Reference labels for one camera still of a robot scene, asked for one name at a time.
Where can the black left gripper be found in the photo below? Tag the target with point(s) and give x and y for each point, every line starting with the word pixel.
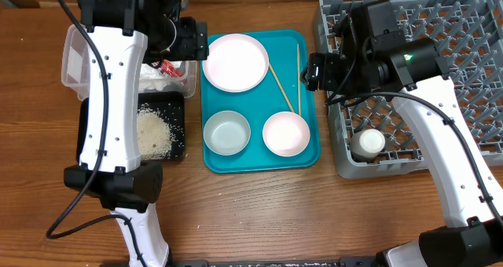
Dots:
pixel 195 43

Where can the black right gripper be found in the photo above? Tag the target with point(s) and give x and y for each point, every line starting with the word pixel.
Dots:
pixel 328 66

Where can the red snack wrapper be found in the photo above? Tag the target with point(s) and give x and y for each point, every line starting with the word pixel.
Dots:
pixel 172 69

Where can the white round plate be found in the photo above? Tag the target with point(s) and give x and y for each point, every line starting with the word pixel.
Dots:
pixel 236 63

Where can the white napkin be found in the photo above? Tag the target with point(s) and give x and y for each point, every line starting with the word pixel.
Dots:
pixel 151 80

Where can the cream paper cup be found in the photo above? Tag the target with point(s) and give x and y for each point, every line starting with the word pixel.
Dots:
pixel 366 145

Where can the white bowl with rice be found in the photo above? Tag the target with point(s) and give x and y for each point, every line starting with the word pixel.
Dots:
pixel 226 133

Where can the pile of rice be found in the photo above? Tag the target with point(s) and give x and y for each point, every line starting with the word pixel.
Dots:
pixel 153 133

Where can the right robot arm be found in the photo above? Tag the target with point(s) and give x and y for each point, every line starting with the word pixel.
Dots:
pixel 376 60

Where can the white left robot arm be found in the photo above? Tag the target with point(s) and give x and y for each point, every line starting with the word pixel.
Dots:
pixel 121 36

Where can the grey dishwasher rack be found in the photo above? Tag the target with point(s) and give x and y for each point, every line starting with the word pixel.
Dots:
pixel 469 33

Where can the black plastic tray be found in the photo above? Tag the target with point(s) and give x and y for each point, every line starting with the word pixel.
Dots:
pixel 169 114

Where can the teal serving tray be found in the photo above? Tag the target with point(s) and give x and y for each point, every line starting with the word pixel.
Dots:
pixel 260 103

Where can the clear plastic bin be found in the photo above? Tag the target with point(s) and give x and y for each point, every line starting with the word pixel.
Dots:
pixel 75 67

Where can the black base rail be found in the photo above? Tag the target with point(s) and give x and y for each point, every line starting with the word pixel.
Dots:
pixel 341 262

